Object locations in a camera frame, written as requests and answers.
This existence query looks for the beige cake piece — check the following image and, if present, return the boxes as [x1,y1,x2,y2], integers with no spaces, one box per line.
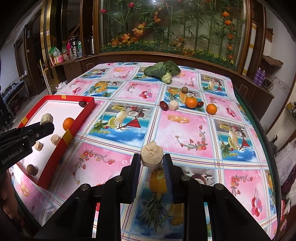
[51,134,61,146]
[169,100,179,111]
[40,113,53,125]
[34,141,43,151]
[140,141,164,168]

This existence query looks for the brown round longan fruit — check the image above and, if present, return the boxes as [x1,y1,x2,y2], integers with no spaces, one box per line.
[26,164,38,176]

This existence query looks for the orange mandarin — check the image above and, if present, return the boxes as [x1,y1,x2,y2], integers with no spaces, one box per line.
[63,118,74,131]
[185,96,198,109]
[206,103,218,115]

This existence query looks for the dark red date fruit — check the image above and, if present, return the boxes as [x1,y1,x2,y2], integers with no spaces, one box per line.
[78,101,88,108]

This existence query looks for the left hand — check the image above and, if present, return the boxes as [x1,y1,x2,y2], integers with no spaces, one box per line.
[1,170,20,219]

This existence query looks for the red rimmed white tray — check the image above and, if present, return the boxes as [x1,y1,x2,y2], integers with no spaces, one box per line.
[17,95,96,189]

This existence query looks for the colourful fruit print tablecloth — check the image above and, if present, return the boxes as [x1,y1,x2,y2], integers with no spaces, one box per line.
[10,62,278,239]

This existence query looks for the small brown longan fruit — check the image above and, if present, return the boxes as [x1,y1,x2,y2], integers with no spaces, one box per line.
[181,87,188,93]

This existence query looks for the bottles on left shelf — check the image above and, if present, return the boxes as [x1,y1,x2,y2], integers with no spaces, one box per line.
[43,36,95,67]

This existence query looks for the green leafy bok choy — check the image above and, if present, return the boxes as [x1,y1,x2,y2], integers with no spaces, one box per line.
[144,60,181,84]

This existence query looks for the purple bottles on shelf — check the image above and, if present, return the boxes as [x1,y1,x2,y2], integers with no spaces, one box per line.
[253,68,266,86]

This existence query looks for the glass plant display cabinet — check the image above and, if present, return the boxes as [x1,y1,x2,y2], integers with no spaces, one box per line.
[99,0,251,70]

